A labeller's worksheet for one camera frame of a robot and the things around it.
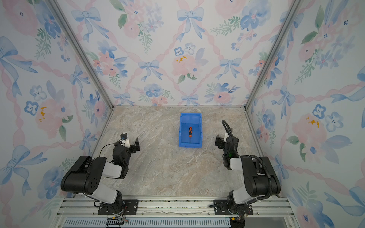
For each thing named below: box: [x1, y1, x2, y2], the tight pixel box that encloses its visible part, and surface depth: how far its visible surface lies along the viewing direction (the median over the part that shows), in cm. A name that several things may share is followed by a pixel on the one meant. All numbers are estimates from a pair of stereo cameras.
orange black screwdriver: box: [188, 126, 193, 140], surface depth 105 cm
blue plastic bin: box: [178, 112, 203, 149], surface depth 107 cm
